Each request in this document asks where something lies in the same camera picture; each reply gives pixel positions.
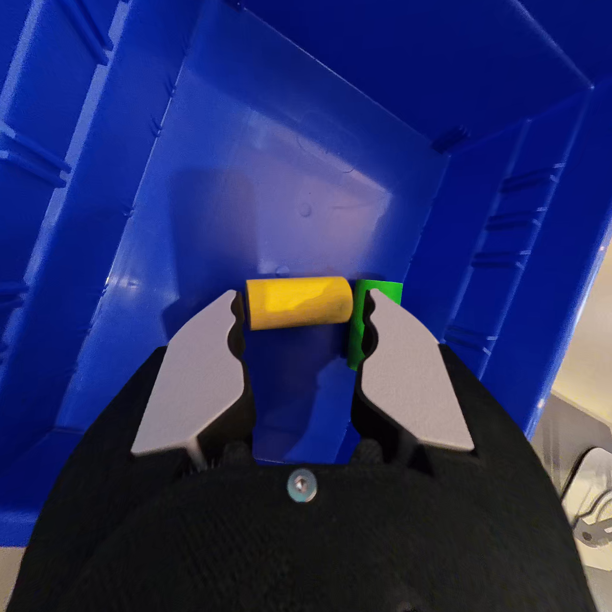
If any yellow cylinder block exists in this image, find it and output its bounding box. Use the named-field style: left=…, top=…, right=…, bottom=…
left=244, top=276, right=354, bottom=332

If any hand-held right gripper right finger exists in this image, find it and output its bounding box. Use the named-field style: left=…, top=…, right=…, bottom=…
left=352, top=289, right=476, bottom=453

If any green cylinder block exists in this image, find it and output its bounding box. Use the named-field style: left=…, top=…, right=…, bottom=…
left=346, top=280, right=404, bottom=372

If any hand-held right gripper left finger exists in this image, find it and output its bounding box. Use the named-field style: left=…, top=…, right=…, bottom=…
left=130, top=290, right=254, bottom=457

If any blue plastic bin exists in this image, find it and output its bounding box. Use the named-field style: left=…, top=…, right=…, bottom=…
left=0, top=0, right=612, bottom=546

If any wooden document stand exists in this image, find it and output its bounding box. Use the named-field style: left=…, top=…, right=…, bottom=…
left=560, top=445, right=612, bottom=550

